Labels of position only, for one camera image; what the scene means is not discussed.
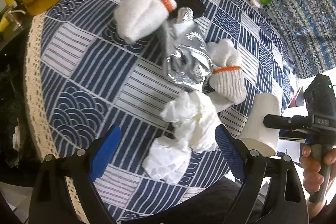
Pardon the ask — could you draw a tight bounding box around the white paper cup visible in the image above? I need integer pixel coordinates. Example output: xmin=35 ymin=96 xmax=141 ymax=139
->
xmin=239 ymin=93 xmax=280 ymax=157

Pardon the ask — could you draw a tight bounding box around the white tissue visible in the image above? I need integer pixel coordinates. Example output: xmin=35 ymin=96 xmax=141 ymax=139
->
xmin=142 ymin=91 xmax=221 ymax=185

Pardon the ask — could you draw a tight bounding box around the white sock orange band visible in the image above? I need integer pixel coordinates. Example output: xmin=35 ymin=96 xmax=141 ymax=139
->
xmin=207 ymin=39 xmax=247 ymax=113
xmin=114 ymin=0 xmax=177 ymax=44

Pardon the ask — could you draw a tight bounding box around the silver foil bag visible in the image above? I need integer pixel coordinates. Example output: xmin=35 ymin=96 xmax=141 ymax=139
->
xmin=157 ymin=7 xmax=213 ymax=92

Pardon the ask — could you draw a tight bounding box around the black sock ball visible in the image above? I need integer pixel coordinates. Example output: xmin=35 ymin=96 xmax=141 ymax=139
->
xmin=169 ymin=0 xmax=206 ymax=19

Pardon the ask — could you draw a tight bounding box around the person's right forearm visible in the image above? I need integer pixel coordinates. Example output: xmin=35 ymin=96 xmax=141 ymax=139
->
xmin=306 ymin=199 xmax=335 ymax=223

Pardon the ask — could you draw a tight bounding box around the black kitchen sink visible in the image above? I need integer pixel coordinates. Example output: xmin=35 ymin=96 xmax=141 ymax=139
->
xmin=1 ymin=15 xmax=40 ymax=187

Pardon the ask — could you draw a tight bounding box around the person's right hand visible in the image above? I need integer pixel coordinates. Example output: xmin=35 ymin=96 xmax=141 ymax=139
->
xmin=300 ymin=145 xmax=336 ymax=193

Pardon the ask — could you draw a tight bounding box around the blue white patterned tablecloth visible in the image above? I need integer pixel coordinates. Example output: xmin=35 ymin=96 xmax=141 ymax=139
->
xmin=25 ymin=0 xmax=298 ymax=222

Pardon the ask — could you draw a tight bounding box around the ethnic pattern blue cloth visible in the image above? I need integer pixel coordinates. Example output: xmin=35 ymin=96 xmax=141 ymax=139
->
xmin=268 ymin=0 xmax=335 ymax=79

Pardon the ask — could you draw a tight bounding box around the steel soap dispenser pump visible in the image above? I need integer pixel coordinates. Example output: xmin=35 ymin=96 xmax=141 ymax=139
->
xmin=4 ymin=7 xmax=26 ymax=31

